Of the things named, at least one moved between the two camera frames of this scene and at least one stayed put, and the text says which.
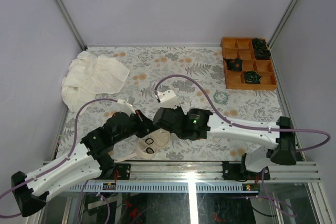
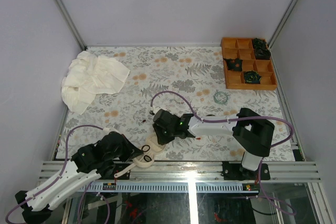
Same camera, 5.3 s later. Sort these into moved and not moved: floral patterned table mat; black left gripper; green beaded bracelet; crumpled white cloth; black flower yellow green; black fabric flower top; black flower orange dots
Moved: black left gripper
Not moved: black flower yellow green; crumpled white cloth; black flower orange dots; green beaded bracelet; floral patterned table mat; black fabric flower top
